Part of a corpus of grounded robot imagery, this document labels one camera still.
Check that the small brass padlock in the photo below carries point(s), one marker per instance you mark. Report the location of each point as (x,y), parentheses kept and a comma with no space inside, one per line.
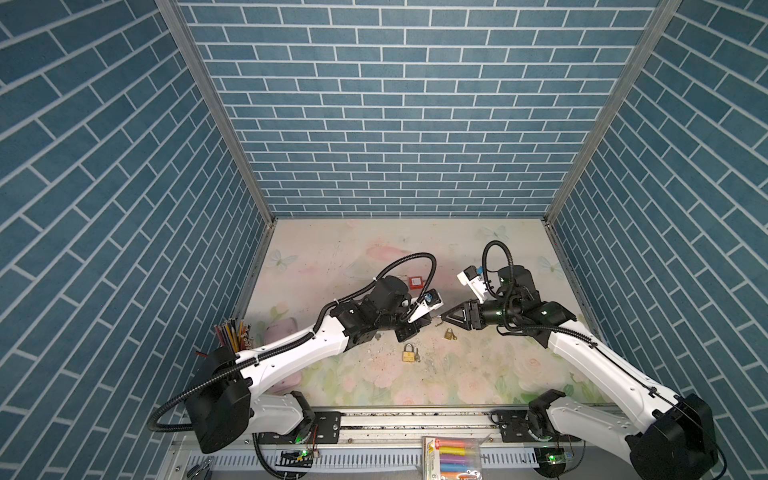
(449,333)

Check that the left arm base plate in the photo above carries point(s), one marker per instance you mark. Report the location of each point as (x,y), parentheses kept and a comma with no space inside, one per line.
(324,428)

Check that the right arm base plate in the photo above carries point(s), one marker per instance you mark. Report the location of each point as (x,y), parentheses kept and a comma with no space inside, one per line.
(515,427)

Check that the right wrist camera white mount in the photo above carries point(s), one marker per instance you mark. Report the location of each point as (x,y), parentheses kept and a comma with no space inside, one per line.
(472,278)

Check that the highlighter marker pack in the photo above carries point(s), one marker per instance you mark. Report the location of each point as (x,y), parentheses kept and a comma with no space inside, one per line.
(446,458)

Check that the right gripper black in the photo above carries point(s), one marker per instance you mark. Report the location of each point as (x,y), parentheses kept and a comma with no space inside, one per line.
(474,315)

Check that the red padlock with key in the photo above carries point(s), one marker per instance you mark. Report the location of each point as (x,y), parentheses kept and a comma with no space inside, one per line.
(416,282)

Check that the aluminium rail frame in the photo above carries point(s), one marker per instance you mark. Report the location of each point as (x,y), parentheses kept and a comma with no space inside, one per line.
(374,441)

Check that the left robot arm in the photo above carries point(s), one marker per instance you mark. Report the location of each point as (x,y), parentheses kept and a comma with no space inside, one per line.
(230,395)

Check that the large brass padlock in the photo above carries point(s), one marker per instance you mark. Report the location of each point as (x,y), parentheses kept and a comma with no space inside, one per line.
(410,354)

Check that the pink pencil cup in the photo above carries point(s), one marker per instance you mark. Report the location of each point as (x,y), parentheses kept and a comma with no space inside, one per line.
(234,335)

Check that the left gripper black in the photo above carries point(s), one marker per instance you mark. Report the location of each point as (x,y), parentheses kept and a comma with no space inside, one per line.
(413,328)

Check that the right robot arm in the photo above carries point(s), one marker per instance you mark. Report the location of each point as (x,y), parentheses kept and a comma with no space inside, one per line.
(660,433)

